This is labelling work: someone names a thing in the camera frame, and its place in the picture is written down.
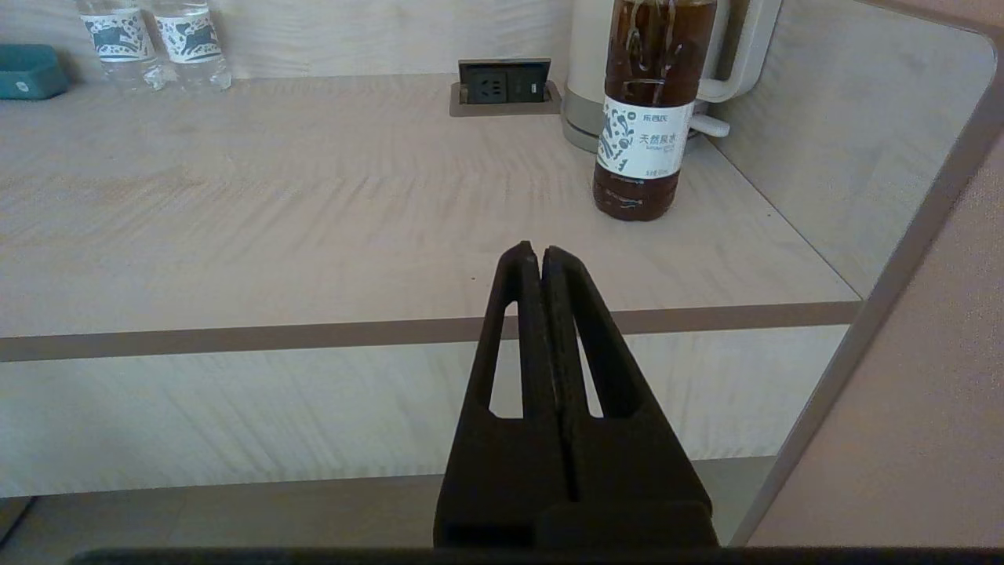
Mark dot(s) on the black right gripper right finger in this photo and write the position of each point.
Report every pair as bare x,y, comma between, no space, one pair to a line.
627,471

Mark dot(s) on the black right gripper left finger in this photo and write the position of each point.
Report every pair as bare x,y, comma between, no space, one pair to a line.
502,471

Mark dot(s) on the white electric kettle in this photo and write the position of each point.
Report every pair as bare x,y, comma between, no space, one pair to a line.
584,71

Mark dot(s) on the large dark tea bottle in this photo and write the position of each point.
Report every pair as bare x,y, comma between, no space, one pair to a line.
643,55

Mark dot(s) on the clear water bottle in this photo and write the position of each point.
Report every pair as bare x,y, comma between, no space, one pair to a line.
118,35
188,35

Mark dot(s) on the black recessed power socket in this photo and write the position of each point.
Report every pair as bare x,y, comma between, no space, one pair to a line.
502,82

